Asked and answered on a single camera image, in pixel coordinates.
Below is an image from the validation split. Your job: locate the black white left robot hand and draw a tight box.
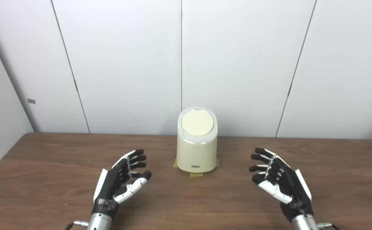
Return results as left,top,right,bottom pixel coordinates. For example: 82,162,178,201
91,149,152,220

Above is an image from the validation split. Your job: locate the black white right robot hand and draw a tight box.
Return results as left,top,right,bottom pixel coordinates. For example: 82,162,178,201
249,147,314,222

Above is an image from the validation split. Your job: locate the cream-colored round bin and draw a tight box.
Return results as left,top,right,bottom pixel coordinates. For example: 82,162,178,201
176,106,218,173

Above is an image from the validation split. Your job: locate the cream round bin lid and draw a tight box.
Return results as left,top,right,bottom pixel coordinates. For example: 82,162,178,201
181,110,214,136

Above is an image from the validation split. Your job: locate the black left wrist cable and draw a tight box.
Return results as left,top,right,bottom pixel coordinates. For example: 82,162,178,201
64,220,89,230

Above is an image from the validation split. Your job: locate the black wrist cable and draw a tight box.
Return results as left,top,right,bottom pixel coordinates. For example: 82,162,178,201
64,220,89,230
317,222,341,230

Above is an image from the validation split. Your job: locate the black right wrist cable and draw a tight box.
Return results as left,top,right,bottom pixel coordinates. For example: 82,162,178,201
317,222,341,230

